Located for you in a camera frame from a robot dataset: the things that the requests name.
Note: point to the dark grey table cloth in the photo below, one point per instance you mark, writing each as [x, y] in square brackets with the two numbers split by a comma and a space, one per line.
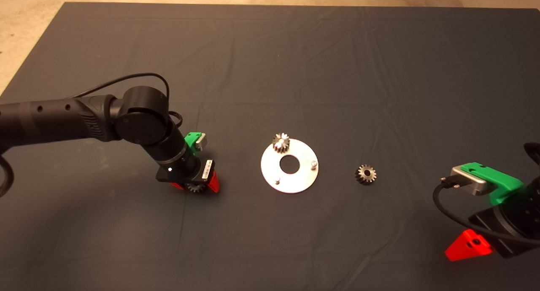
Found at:
[337, 71]

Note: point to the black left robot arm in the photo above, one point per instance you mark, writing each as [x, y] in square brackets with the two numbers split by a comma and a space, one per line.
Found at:
[50, 118]

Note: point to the round metal carrier plate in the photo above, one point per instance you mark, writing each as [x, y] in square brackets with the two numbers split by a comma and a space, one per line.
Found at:
[274, 168]

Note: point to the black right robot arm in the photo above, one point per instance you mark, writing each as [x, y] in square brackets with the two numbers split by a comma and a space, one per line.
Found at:
[531, 198]

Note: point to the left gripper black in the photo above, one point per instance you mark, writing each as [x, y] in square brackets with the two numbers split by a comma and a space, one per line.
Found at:
[206, 171]

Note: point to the right wrist green camera mount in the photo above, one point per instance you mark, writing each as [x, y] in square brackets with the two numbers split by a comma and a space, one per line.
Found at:
[500, 179]

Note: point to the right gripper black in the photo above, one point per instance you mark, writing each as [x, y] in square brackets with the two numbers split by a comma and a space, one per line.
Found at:
[517, 243]

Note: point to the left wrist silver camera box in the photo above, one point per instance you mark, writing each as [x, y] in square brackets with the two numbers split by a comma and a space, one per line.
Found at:
[201, 143]

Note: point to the left wrist green camera mount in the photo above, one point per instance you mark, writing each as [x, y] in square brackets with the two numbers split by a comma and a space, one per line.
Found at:
[193, 139]

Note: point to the small steel planetary gear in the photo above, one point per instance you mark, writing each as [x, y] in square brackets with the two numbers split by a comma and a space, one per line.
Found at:
[361, 175]
[280, 146]
[196, 189]

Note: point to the wrist green camera mount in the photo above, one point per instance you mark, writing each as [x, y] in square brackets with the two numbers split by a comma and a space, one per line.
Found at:
[193, 139]
[500, 179]

